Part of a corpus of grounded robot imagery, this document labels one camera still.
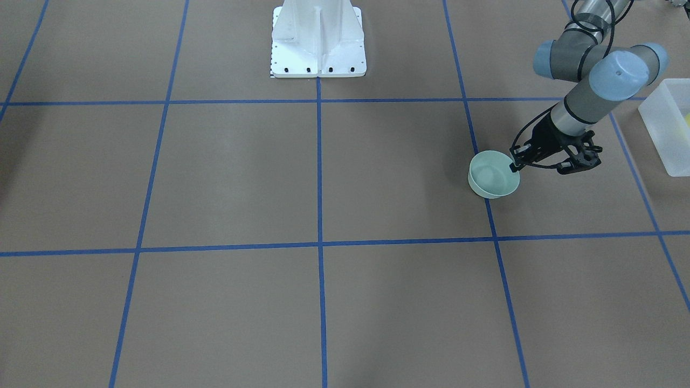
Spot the white pedestal mount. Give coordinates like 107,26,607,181
270,1,367,78

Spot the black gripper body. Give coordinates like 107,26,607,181
520,112,602,162

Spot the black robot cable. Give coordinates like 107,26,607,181
510,0,620,170

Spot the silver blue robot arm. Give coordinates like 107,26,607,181
509,1,670,175

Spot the translucent white plastic box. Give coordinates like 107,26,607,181
638,78,689,177

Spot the mint green bowl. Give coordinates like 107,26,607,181
467,150,521,199

